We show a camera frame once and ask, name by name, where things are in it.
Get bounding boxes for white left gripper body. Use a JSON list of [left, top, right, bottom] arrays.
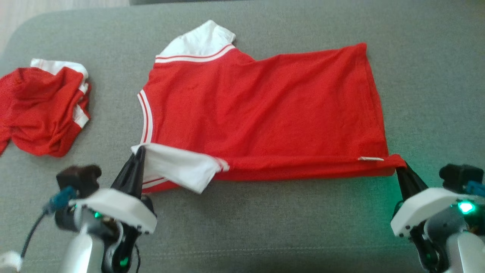
[[70, 188, 158, 273]]

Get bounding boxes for red shirt white sleeves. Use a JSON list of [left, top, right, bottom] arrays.
[[131, 20, 408, 195]]

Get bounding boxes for black cable blue connector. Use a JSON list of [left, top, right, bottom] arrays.
[[466, 181, 485, 198], [21, 185, 77, 259]]

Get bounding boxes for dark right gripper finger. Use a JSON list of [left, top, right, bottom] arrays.
[[396, 166, 418, 202], [401, 162, 429, 194]]

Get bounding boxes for red shorts white stripes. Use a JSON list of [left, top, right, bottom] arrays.
[[0, 58, 92, 158]]

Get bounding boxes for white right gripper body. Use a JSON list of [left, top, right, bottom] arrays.
[[390, 187, 485, 273]]

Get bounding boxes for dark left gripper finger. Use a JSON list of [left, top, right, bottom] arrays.
[[127, 147, 147, 200], [111, 147, 142, 195]]

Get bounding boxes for white cable tag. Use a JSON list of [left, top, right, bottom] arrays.
[[0, 251, 23, 273]]

